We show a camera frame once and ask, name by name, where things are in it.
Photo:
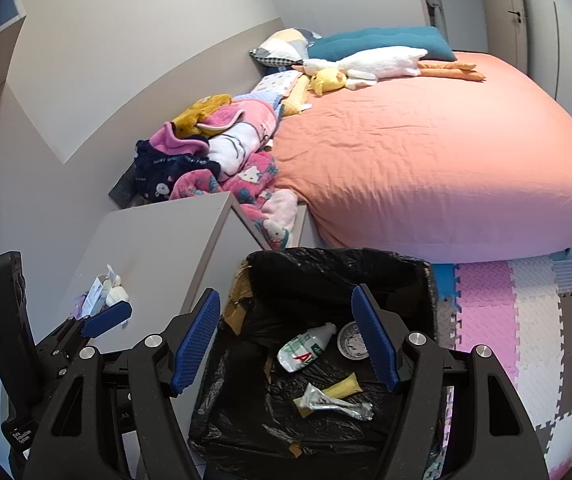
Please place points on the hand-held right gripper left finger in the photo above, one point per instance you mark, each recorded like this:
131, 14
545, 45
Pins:
195, 345

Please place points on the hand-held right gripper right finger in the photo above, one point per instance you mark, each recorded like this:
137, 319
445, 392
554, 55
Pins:
373, 340

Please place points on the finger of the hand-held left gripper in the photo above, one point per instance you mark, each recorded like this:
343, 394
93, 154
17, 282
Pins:
108, 317

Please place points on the purple plastic bag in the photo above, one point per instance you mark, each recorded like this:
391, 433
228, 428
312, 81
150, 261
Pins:
83, 305

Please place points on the cardboard box with black bag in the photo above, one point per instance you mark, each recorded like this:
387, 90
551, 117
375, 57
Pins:
291, 280

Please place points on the round grey tin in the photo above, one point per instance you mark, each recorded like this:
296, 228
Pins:
348, 342

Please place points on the small white container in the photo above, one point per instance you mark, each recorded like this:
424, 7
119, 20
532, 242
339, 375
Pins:
115, 292

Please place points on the yellow wrapper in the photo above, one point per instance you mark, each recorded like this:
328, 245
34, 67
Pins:
343, 387

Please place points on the white plastic bottle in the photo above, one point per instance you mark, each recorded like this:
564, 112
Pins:
306, 347

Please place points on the crumpled silver wrapper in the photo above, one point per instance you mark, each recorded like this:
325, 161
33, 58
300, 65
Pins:
321, 400

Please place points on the grey bedside table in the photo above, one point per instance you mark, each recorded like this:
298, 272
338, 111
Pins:
165, 240

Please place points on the navy printed garment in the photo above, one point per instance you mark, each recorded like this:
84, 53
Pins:
165, 170

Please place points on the colourful foam puzzle mat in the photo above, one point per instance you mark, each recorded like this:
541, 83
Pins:
541, 320

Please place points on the mustard plush garment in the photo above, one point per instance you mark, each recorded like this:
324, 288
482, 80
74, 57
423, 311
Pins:
200, 110

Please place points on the pink fleece blanket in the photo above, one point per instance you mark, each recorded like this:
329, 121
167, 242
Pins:
251, 115

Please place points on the yellow dotted cloth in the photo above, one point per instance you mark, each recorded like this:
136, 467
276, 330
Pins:
296, 100

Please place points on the yellow duck plush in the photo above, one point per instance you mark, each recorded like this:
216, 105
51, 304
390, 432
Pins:
328, 80

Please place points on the white patterned pillow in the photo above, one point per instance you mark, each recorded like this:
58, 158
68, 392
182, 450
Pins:
278, 82

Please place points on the white goose plush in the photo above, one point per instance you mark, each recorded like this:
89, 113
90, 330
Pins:
381, 62

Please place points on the teal pillow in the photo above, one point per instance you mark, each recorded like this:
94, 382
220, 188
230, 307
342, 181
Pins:
381, 40

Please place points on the patchwork pillow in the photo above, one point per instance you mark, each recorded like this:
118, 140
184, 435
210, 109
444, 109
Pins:
281, 47

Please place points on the dark wall socket panel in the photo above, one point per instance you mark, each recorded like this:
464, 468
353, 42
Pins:
123, 190

